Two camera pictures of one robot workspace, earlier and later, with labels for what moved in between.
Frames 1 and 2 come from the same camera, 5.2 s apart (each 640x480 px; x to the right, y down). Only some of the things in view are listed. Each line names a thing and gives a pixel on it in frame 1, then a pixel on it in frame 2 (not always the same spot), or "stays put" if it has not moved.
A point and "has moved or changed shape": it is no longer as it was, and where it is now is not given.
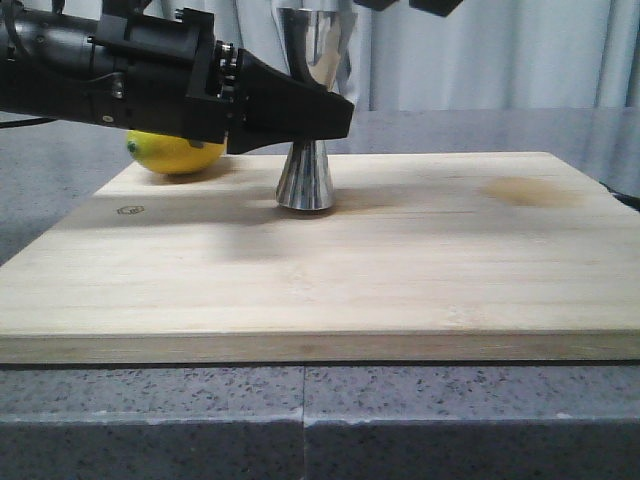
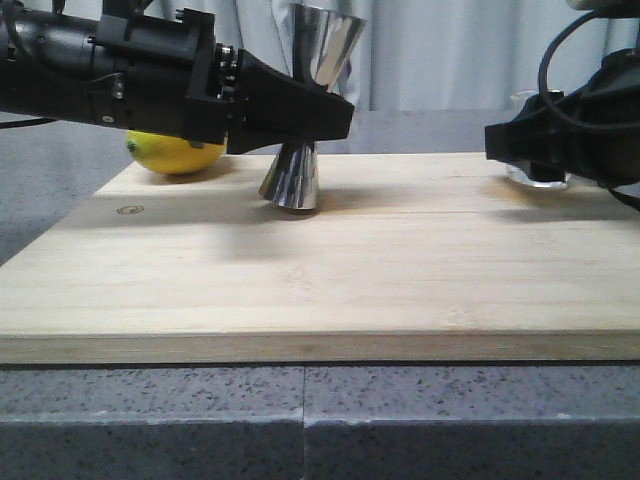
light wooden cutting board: (422, 258) stays put
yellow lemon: (170, 154) stays put
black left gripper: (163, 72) stays put
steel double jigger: (321, 44) has moved or changed shape
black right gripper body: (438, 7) → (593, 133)
